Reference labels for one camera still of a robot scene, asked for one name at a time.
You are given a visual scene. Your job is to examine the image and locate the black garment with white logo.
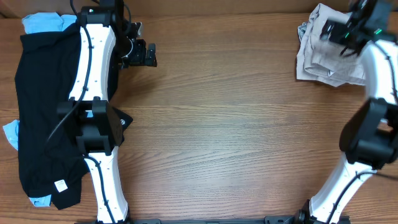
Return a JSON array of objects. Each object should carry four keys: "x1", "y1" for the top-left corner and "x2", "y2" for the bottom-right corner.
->
[{"x1": 15, "y1": 23, "x2": 118, "y2": 210}]

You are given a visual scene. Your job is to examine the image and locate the light blue garment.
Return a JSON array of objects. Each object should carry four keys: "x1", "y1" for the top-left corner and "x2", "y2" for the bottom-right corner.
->
[{"x1": 2, "y1": 12, "x2": 87, "y2": 210}]

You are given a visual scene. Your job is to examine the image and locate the folded light blue denim shorts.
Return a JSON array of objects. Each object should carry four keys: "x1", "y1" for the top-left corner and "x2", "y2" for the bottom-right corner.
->
[{"x1": 297, "y1": 22, "x2": 308, "y2": 42}]

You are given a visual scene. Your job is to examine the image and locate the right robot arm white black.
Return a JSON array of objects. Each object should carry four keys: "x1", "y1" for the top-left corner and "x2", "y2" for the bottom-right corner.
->
[{"x1": 289, "y1": 1, "x2": 397, "y2": 223}]

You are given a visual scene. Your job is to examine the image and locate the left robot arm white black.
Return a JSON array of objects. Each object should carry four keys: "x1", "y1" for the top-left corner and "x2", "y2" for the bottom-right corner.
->
[{"x1": 57, "y1": 0, "x2": 157, "y2": 223}]

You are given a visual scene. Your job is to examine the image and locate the beige cotton shorts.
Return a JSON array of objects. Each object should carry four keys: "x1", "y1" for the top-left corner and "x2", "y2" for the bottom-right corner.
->
[{"x1": 296, "y1": 3, "x2": 365, "y2": 87}]

